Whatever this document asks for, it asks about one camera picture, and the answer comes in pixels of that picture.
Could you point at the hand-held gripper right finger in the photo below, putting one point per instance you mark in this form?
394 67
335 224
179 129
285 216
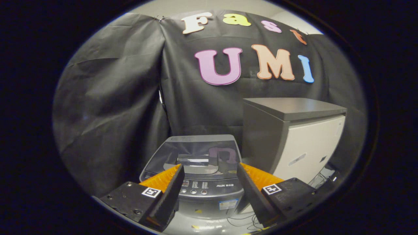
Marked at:
253 195

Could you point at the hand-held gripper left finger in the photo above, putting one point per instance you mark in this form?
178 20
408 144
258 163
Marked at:
168 195

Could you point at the grey washing machine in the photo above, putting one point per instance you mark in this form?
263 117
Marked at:
209 195

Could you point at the white cabinet with grey top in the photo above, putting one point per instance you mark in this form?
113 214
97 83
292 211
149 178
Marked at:
307 147

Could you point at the black power adapter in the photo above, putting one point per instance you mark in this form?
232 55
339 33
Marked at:
333 179

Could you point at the black backdrop cloth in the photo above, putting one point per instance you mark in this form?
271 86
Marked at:
114 98

